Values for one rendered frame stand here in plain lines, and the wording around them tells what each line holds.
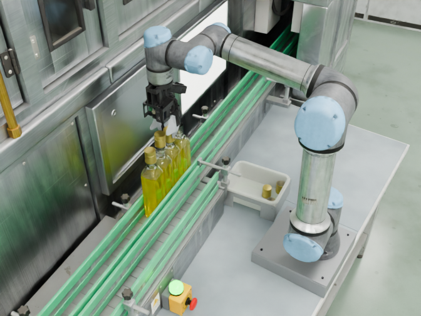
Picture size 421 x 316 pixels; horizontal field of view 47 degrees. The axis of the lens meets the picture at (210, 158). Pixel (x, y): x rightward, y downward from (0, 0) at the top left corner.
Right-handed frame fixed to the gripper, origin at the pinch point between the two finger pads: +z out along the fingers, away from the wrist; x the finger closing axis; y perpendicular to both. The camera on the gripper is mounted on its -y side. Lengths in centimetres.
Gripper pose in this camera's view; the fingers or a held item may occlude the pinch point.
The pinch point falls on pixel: (168, 131)
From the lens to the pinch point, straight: 156.0
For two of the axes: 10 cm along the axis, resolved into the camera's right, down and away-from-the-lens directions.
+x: 8.8, 3.1, -3.7
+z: 0.0, 7.6, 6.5
